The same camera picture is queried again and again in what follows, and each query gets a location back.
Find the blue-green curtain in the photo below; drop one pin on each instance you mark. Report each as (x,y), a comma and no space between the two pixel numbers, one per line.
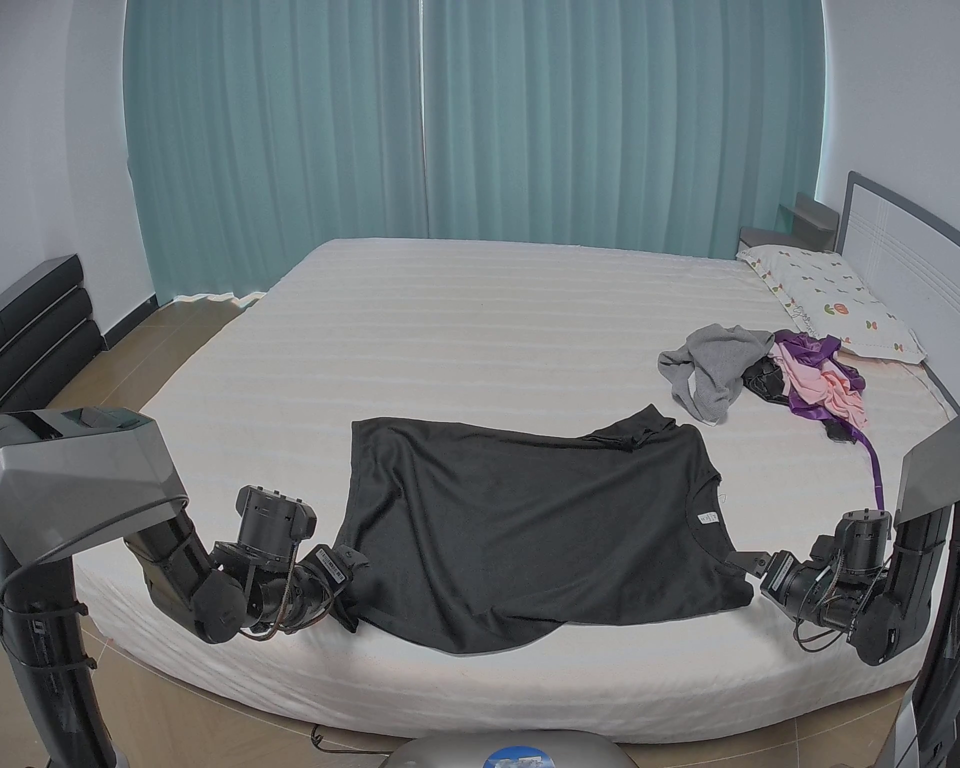
(270,150)
(615,135)

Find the grey garment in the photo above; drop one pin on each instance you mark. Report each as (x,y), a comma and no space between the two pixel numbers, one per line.
(712,367)

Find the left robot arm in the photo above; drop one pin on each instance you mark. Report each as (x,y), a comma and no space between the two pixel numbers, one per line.
(75,465)

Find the bed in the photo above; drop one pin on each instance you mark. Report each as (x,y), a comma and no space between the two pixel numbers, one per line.
(487,337)

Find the white printed pillow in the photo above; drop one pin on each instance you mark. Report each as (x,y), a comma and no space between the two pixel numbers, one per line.
(832,292)

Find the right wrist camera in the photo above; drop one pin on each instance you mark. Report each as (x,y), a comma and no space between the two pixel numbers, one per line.
(862,540)

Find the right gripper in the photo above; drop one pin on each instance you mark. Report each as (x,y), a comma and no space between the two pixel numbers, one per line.
(787,581)

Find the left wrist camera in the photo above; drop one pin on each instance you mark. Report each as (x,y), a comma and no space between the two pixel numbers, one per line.
(274,517)

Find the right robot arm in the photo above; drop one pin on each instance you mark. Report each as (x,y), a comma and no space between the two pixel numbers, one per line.
(926,480)

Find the pile of clothes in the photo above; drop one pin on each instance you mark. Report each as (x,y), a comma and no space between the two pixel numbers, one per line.
(817,382)

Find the black chest of drawers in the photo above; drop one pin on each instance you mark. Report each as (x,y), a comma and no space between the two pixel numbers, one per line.
(45,330)

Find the black T-shirt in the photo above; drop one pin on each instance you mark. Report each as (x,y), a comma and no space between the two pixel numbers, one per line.
(525,525)

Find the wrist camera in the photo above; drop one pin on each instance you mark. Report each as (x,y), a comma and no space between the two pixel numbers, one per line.
(274,517)
(862,540)

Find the grey bedside table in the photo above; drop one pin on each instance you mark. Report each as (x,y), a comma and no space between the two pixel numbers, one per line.
(810,214)

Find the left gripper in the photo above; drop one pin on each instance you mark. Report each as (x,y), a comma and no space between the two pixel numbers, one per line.
(334,570)

